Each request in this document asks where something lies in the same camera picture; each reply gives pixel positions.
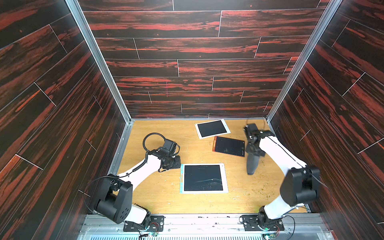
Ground dark grey wiping cloth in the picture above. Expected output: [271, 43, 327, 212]
[246, 143, 266, 175]

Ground red drawing tablet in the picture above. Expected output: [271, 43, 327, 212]
[213, 136, 245, 157]

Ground white teal drawing tablet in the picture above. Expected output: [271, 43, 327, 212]
[180, 163, 229, 194]

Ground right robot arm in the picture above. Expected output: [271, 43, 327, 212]
[244, 124, 320, 228]

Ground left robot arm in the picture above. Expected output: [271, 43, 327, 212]
[89, 152, 181, 227]

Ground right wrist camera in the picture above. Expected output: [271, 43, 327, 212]
[244, 123, 260, 136]

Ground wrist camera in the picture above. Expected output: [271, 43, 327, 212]
[162, 139, 180, 156]
[244, 123, 260, 136]

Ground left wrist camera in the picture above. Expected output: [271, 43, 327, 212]
[162, 139, 180, 156]

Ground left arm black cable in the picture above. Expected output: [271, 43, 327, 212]
[83, 132, 169, 217]

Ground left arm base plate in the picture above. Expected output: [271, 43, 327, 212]
[123, 215, 165, 233]

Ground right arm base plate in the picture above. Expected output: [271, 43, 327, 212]
[239, 214, 285, 232]

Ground aluminium front rail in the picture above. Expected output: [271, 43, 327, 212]
[78, 214, 334, 240]

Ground aluminium frame right post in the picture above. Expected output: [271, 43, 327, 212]
[266, 0, 342, 124]

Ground aluminium frame post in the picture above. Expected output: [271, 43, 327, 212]
[65, 0, 134, 124]
[266, 0, 342, 124]

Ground aluminium frame left post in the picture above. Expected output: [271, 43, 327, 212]
[65, 0, 134, 124]

